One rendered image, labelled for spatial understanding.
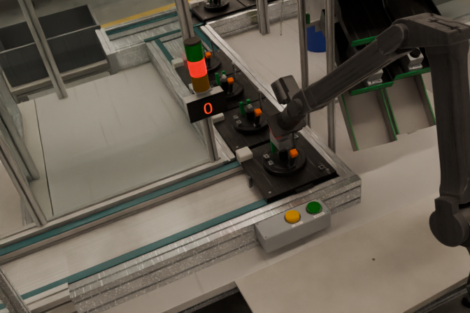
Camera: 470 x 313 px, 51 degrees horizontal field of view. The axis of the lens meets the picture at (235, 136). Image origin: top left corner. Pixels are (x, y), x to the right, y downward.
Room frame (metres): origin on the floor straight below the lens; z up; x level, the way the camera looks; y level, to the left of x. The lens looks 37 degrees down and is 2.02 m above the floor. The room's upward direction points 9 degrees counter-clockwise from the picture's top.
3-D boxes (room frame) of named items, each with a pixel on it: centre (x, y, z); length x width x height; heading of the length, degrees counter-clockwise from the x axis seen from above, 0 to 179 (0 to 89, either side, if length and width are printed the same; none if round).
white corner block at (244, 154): (1.27, -0.02, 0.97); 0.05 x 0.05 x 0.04; 17
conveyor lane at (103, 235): (1.14, 0.15, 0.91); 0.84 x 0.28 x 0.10; 107
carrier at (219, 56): (1.92, 0.08, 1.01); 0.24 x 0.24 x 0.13; 17
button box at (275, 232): (0.97, -0.12, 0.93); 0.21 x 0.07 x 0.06; 107
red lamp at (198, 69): (1.26, 0.07, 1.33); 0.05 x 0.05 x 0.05
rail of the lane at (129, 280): (0.98, 0.08, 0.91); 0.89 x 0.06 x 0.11; 107
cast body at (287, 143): (1.22, -0.13, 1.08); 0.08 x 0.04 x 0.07; 17
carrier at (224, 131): (1.45, -0.07, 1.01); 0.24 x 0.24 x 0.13; 17
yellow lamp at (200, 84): (1.26, 0.07, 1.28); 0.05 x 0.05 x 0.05
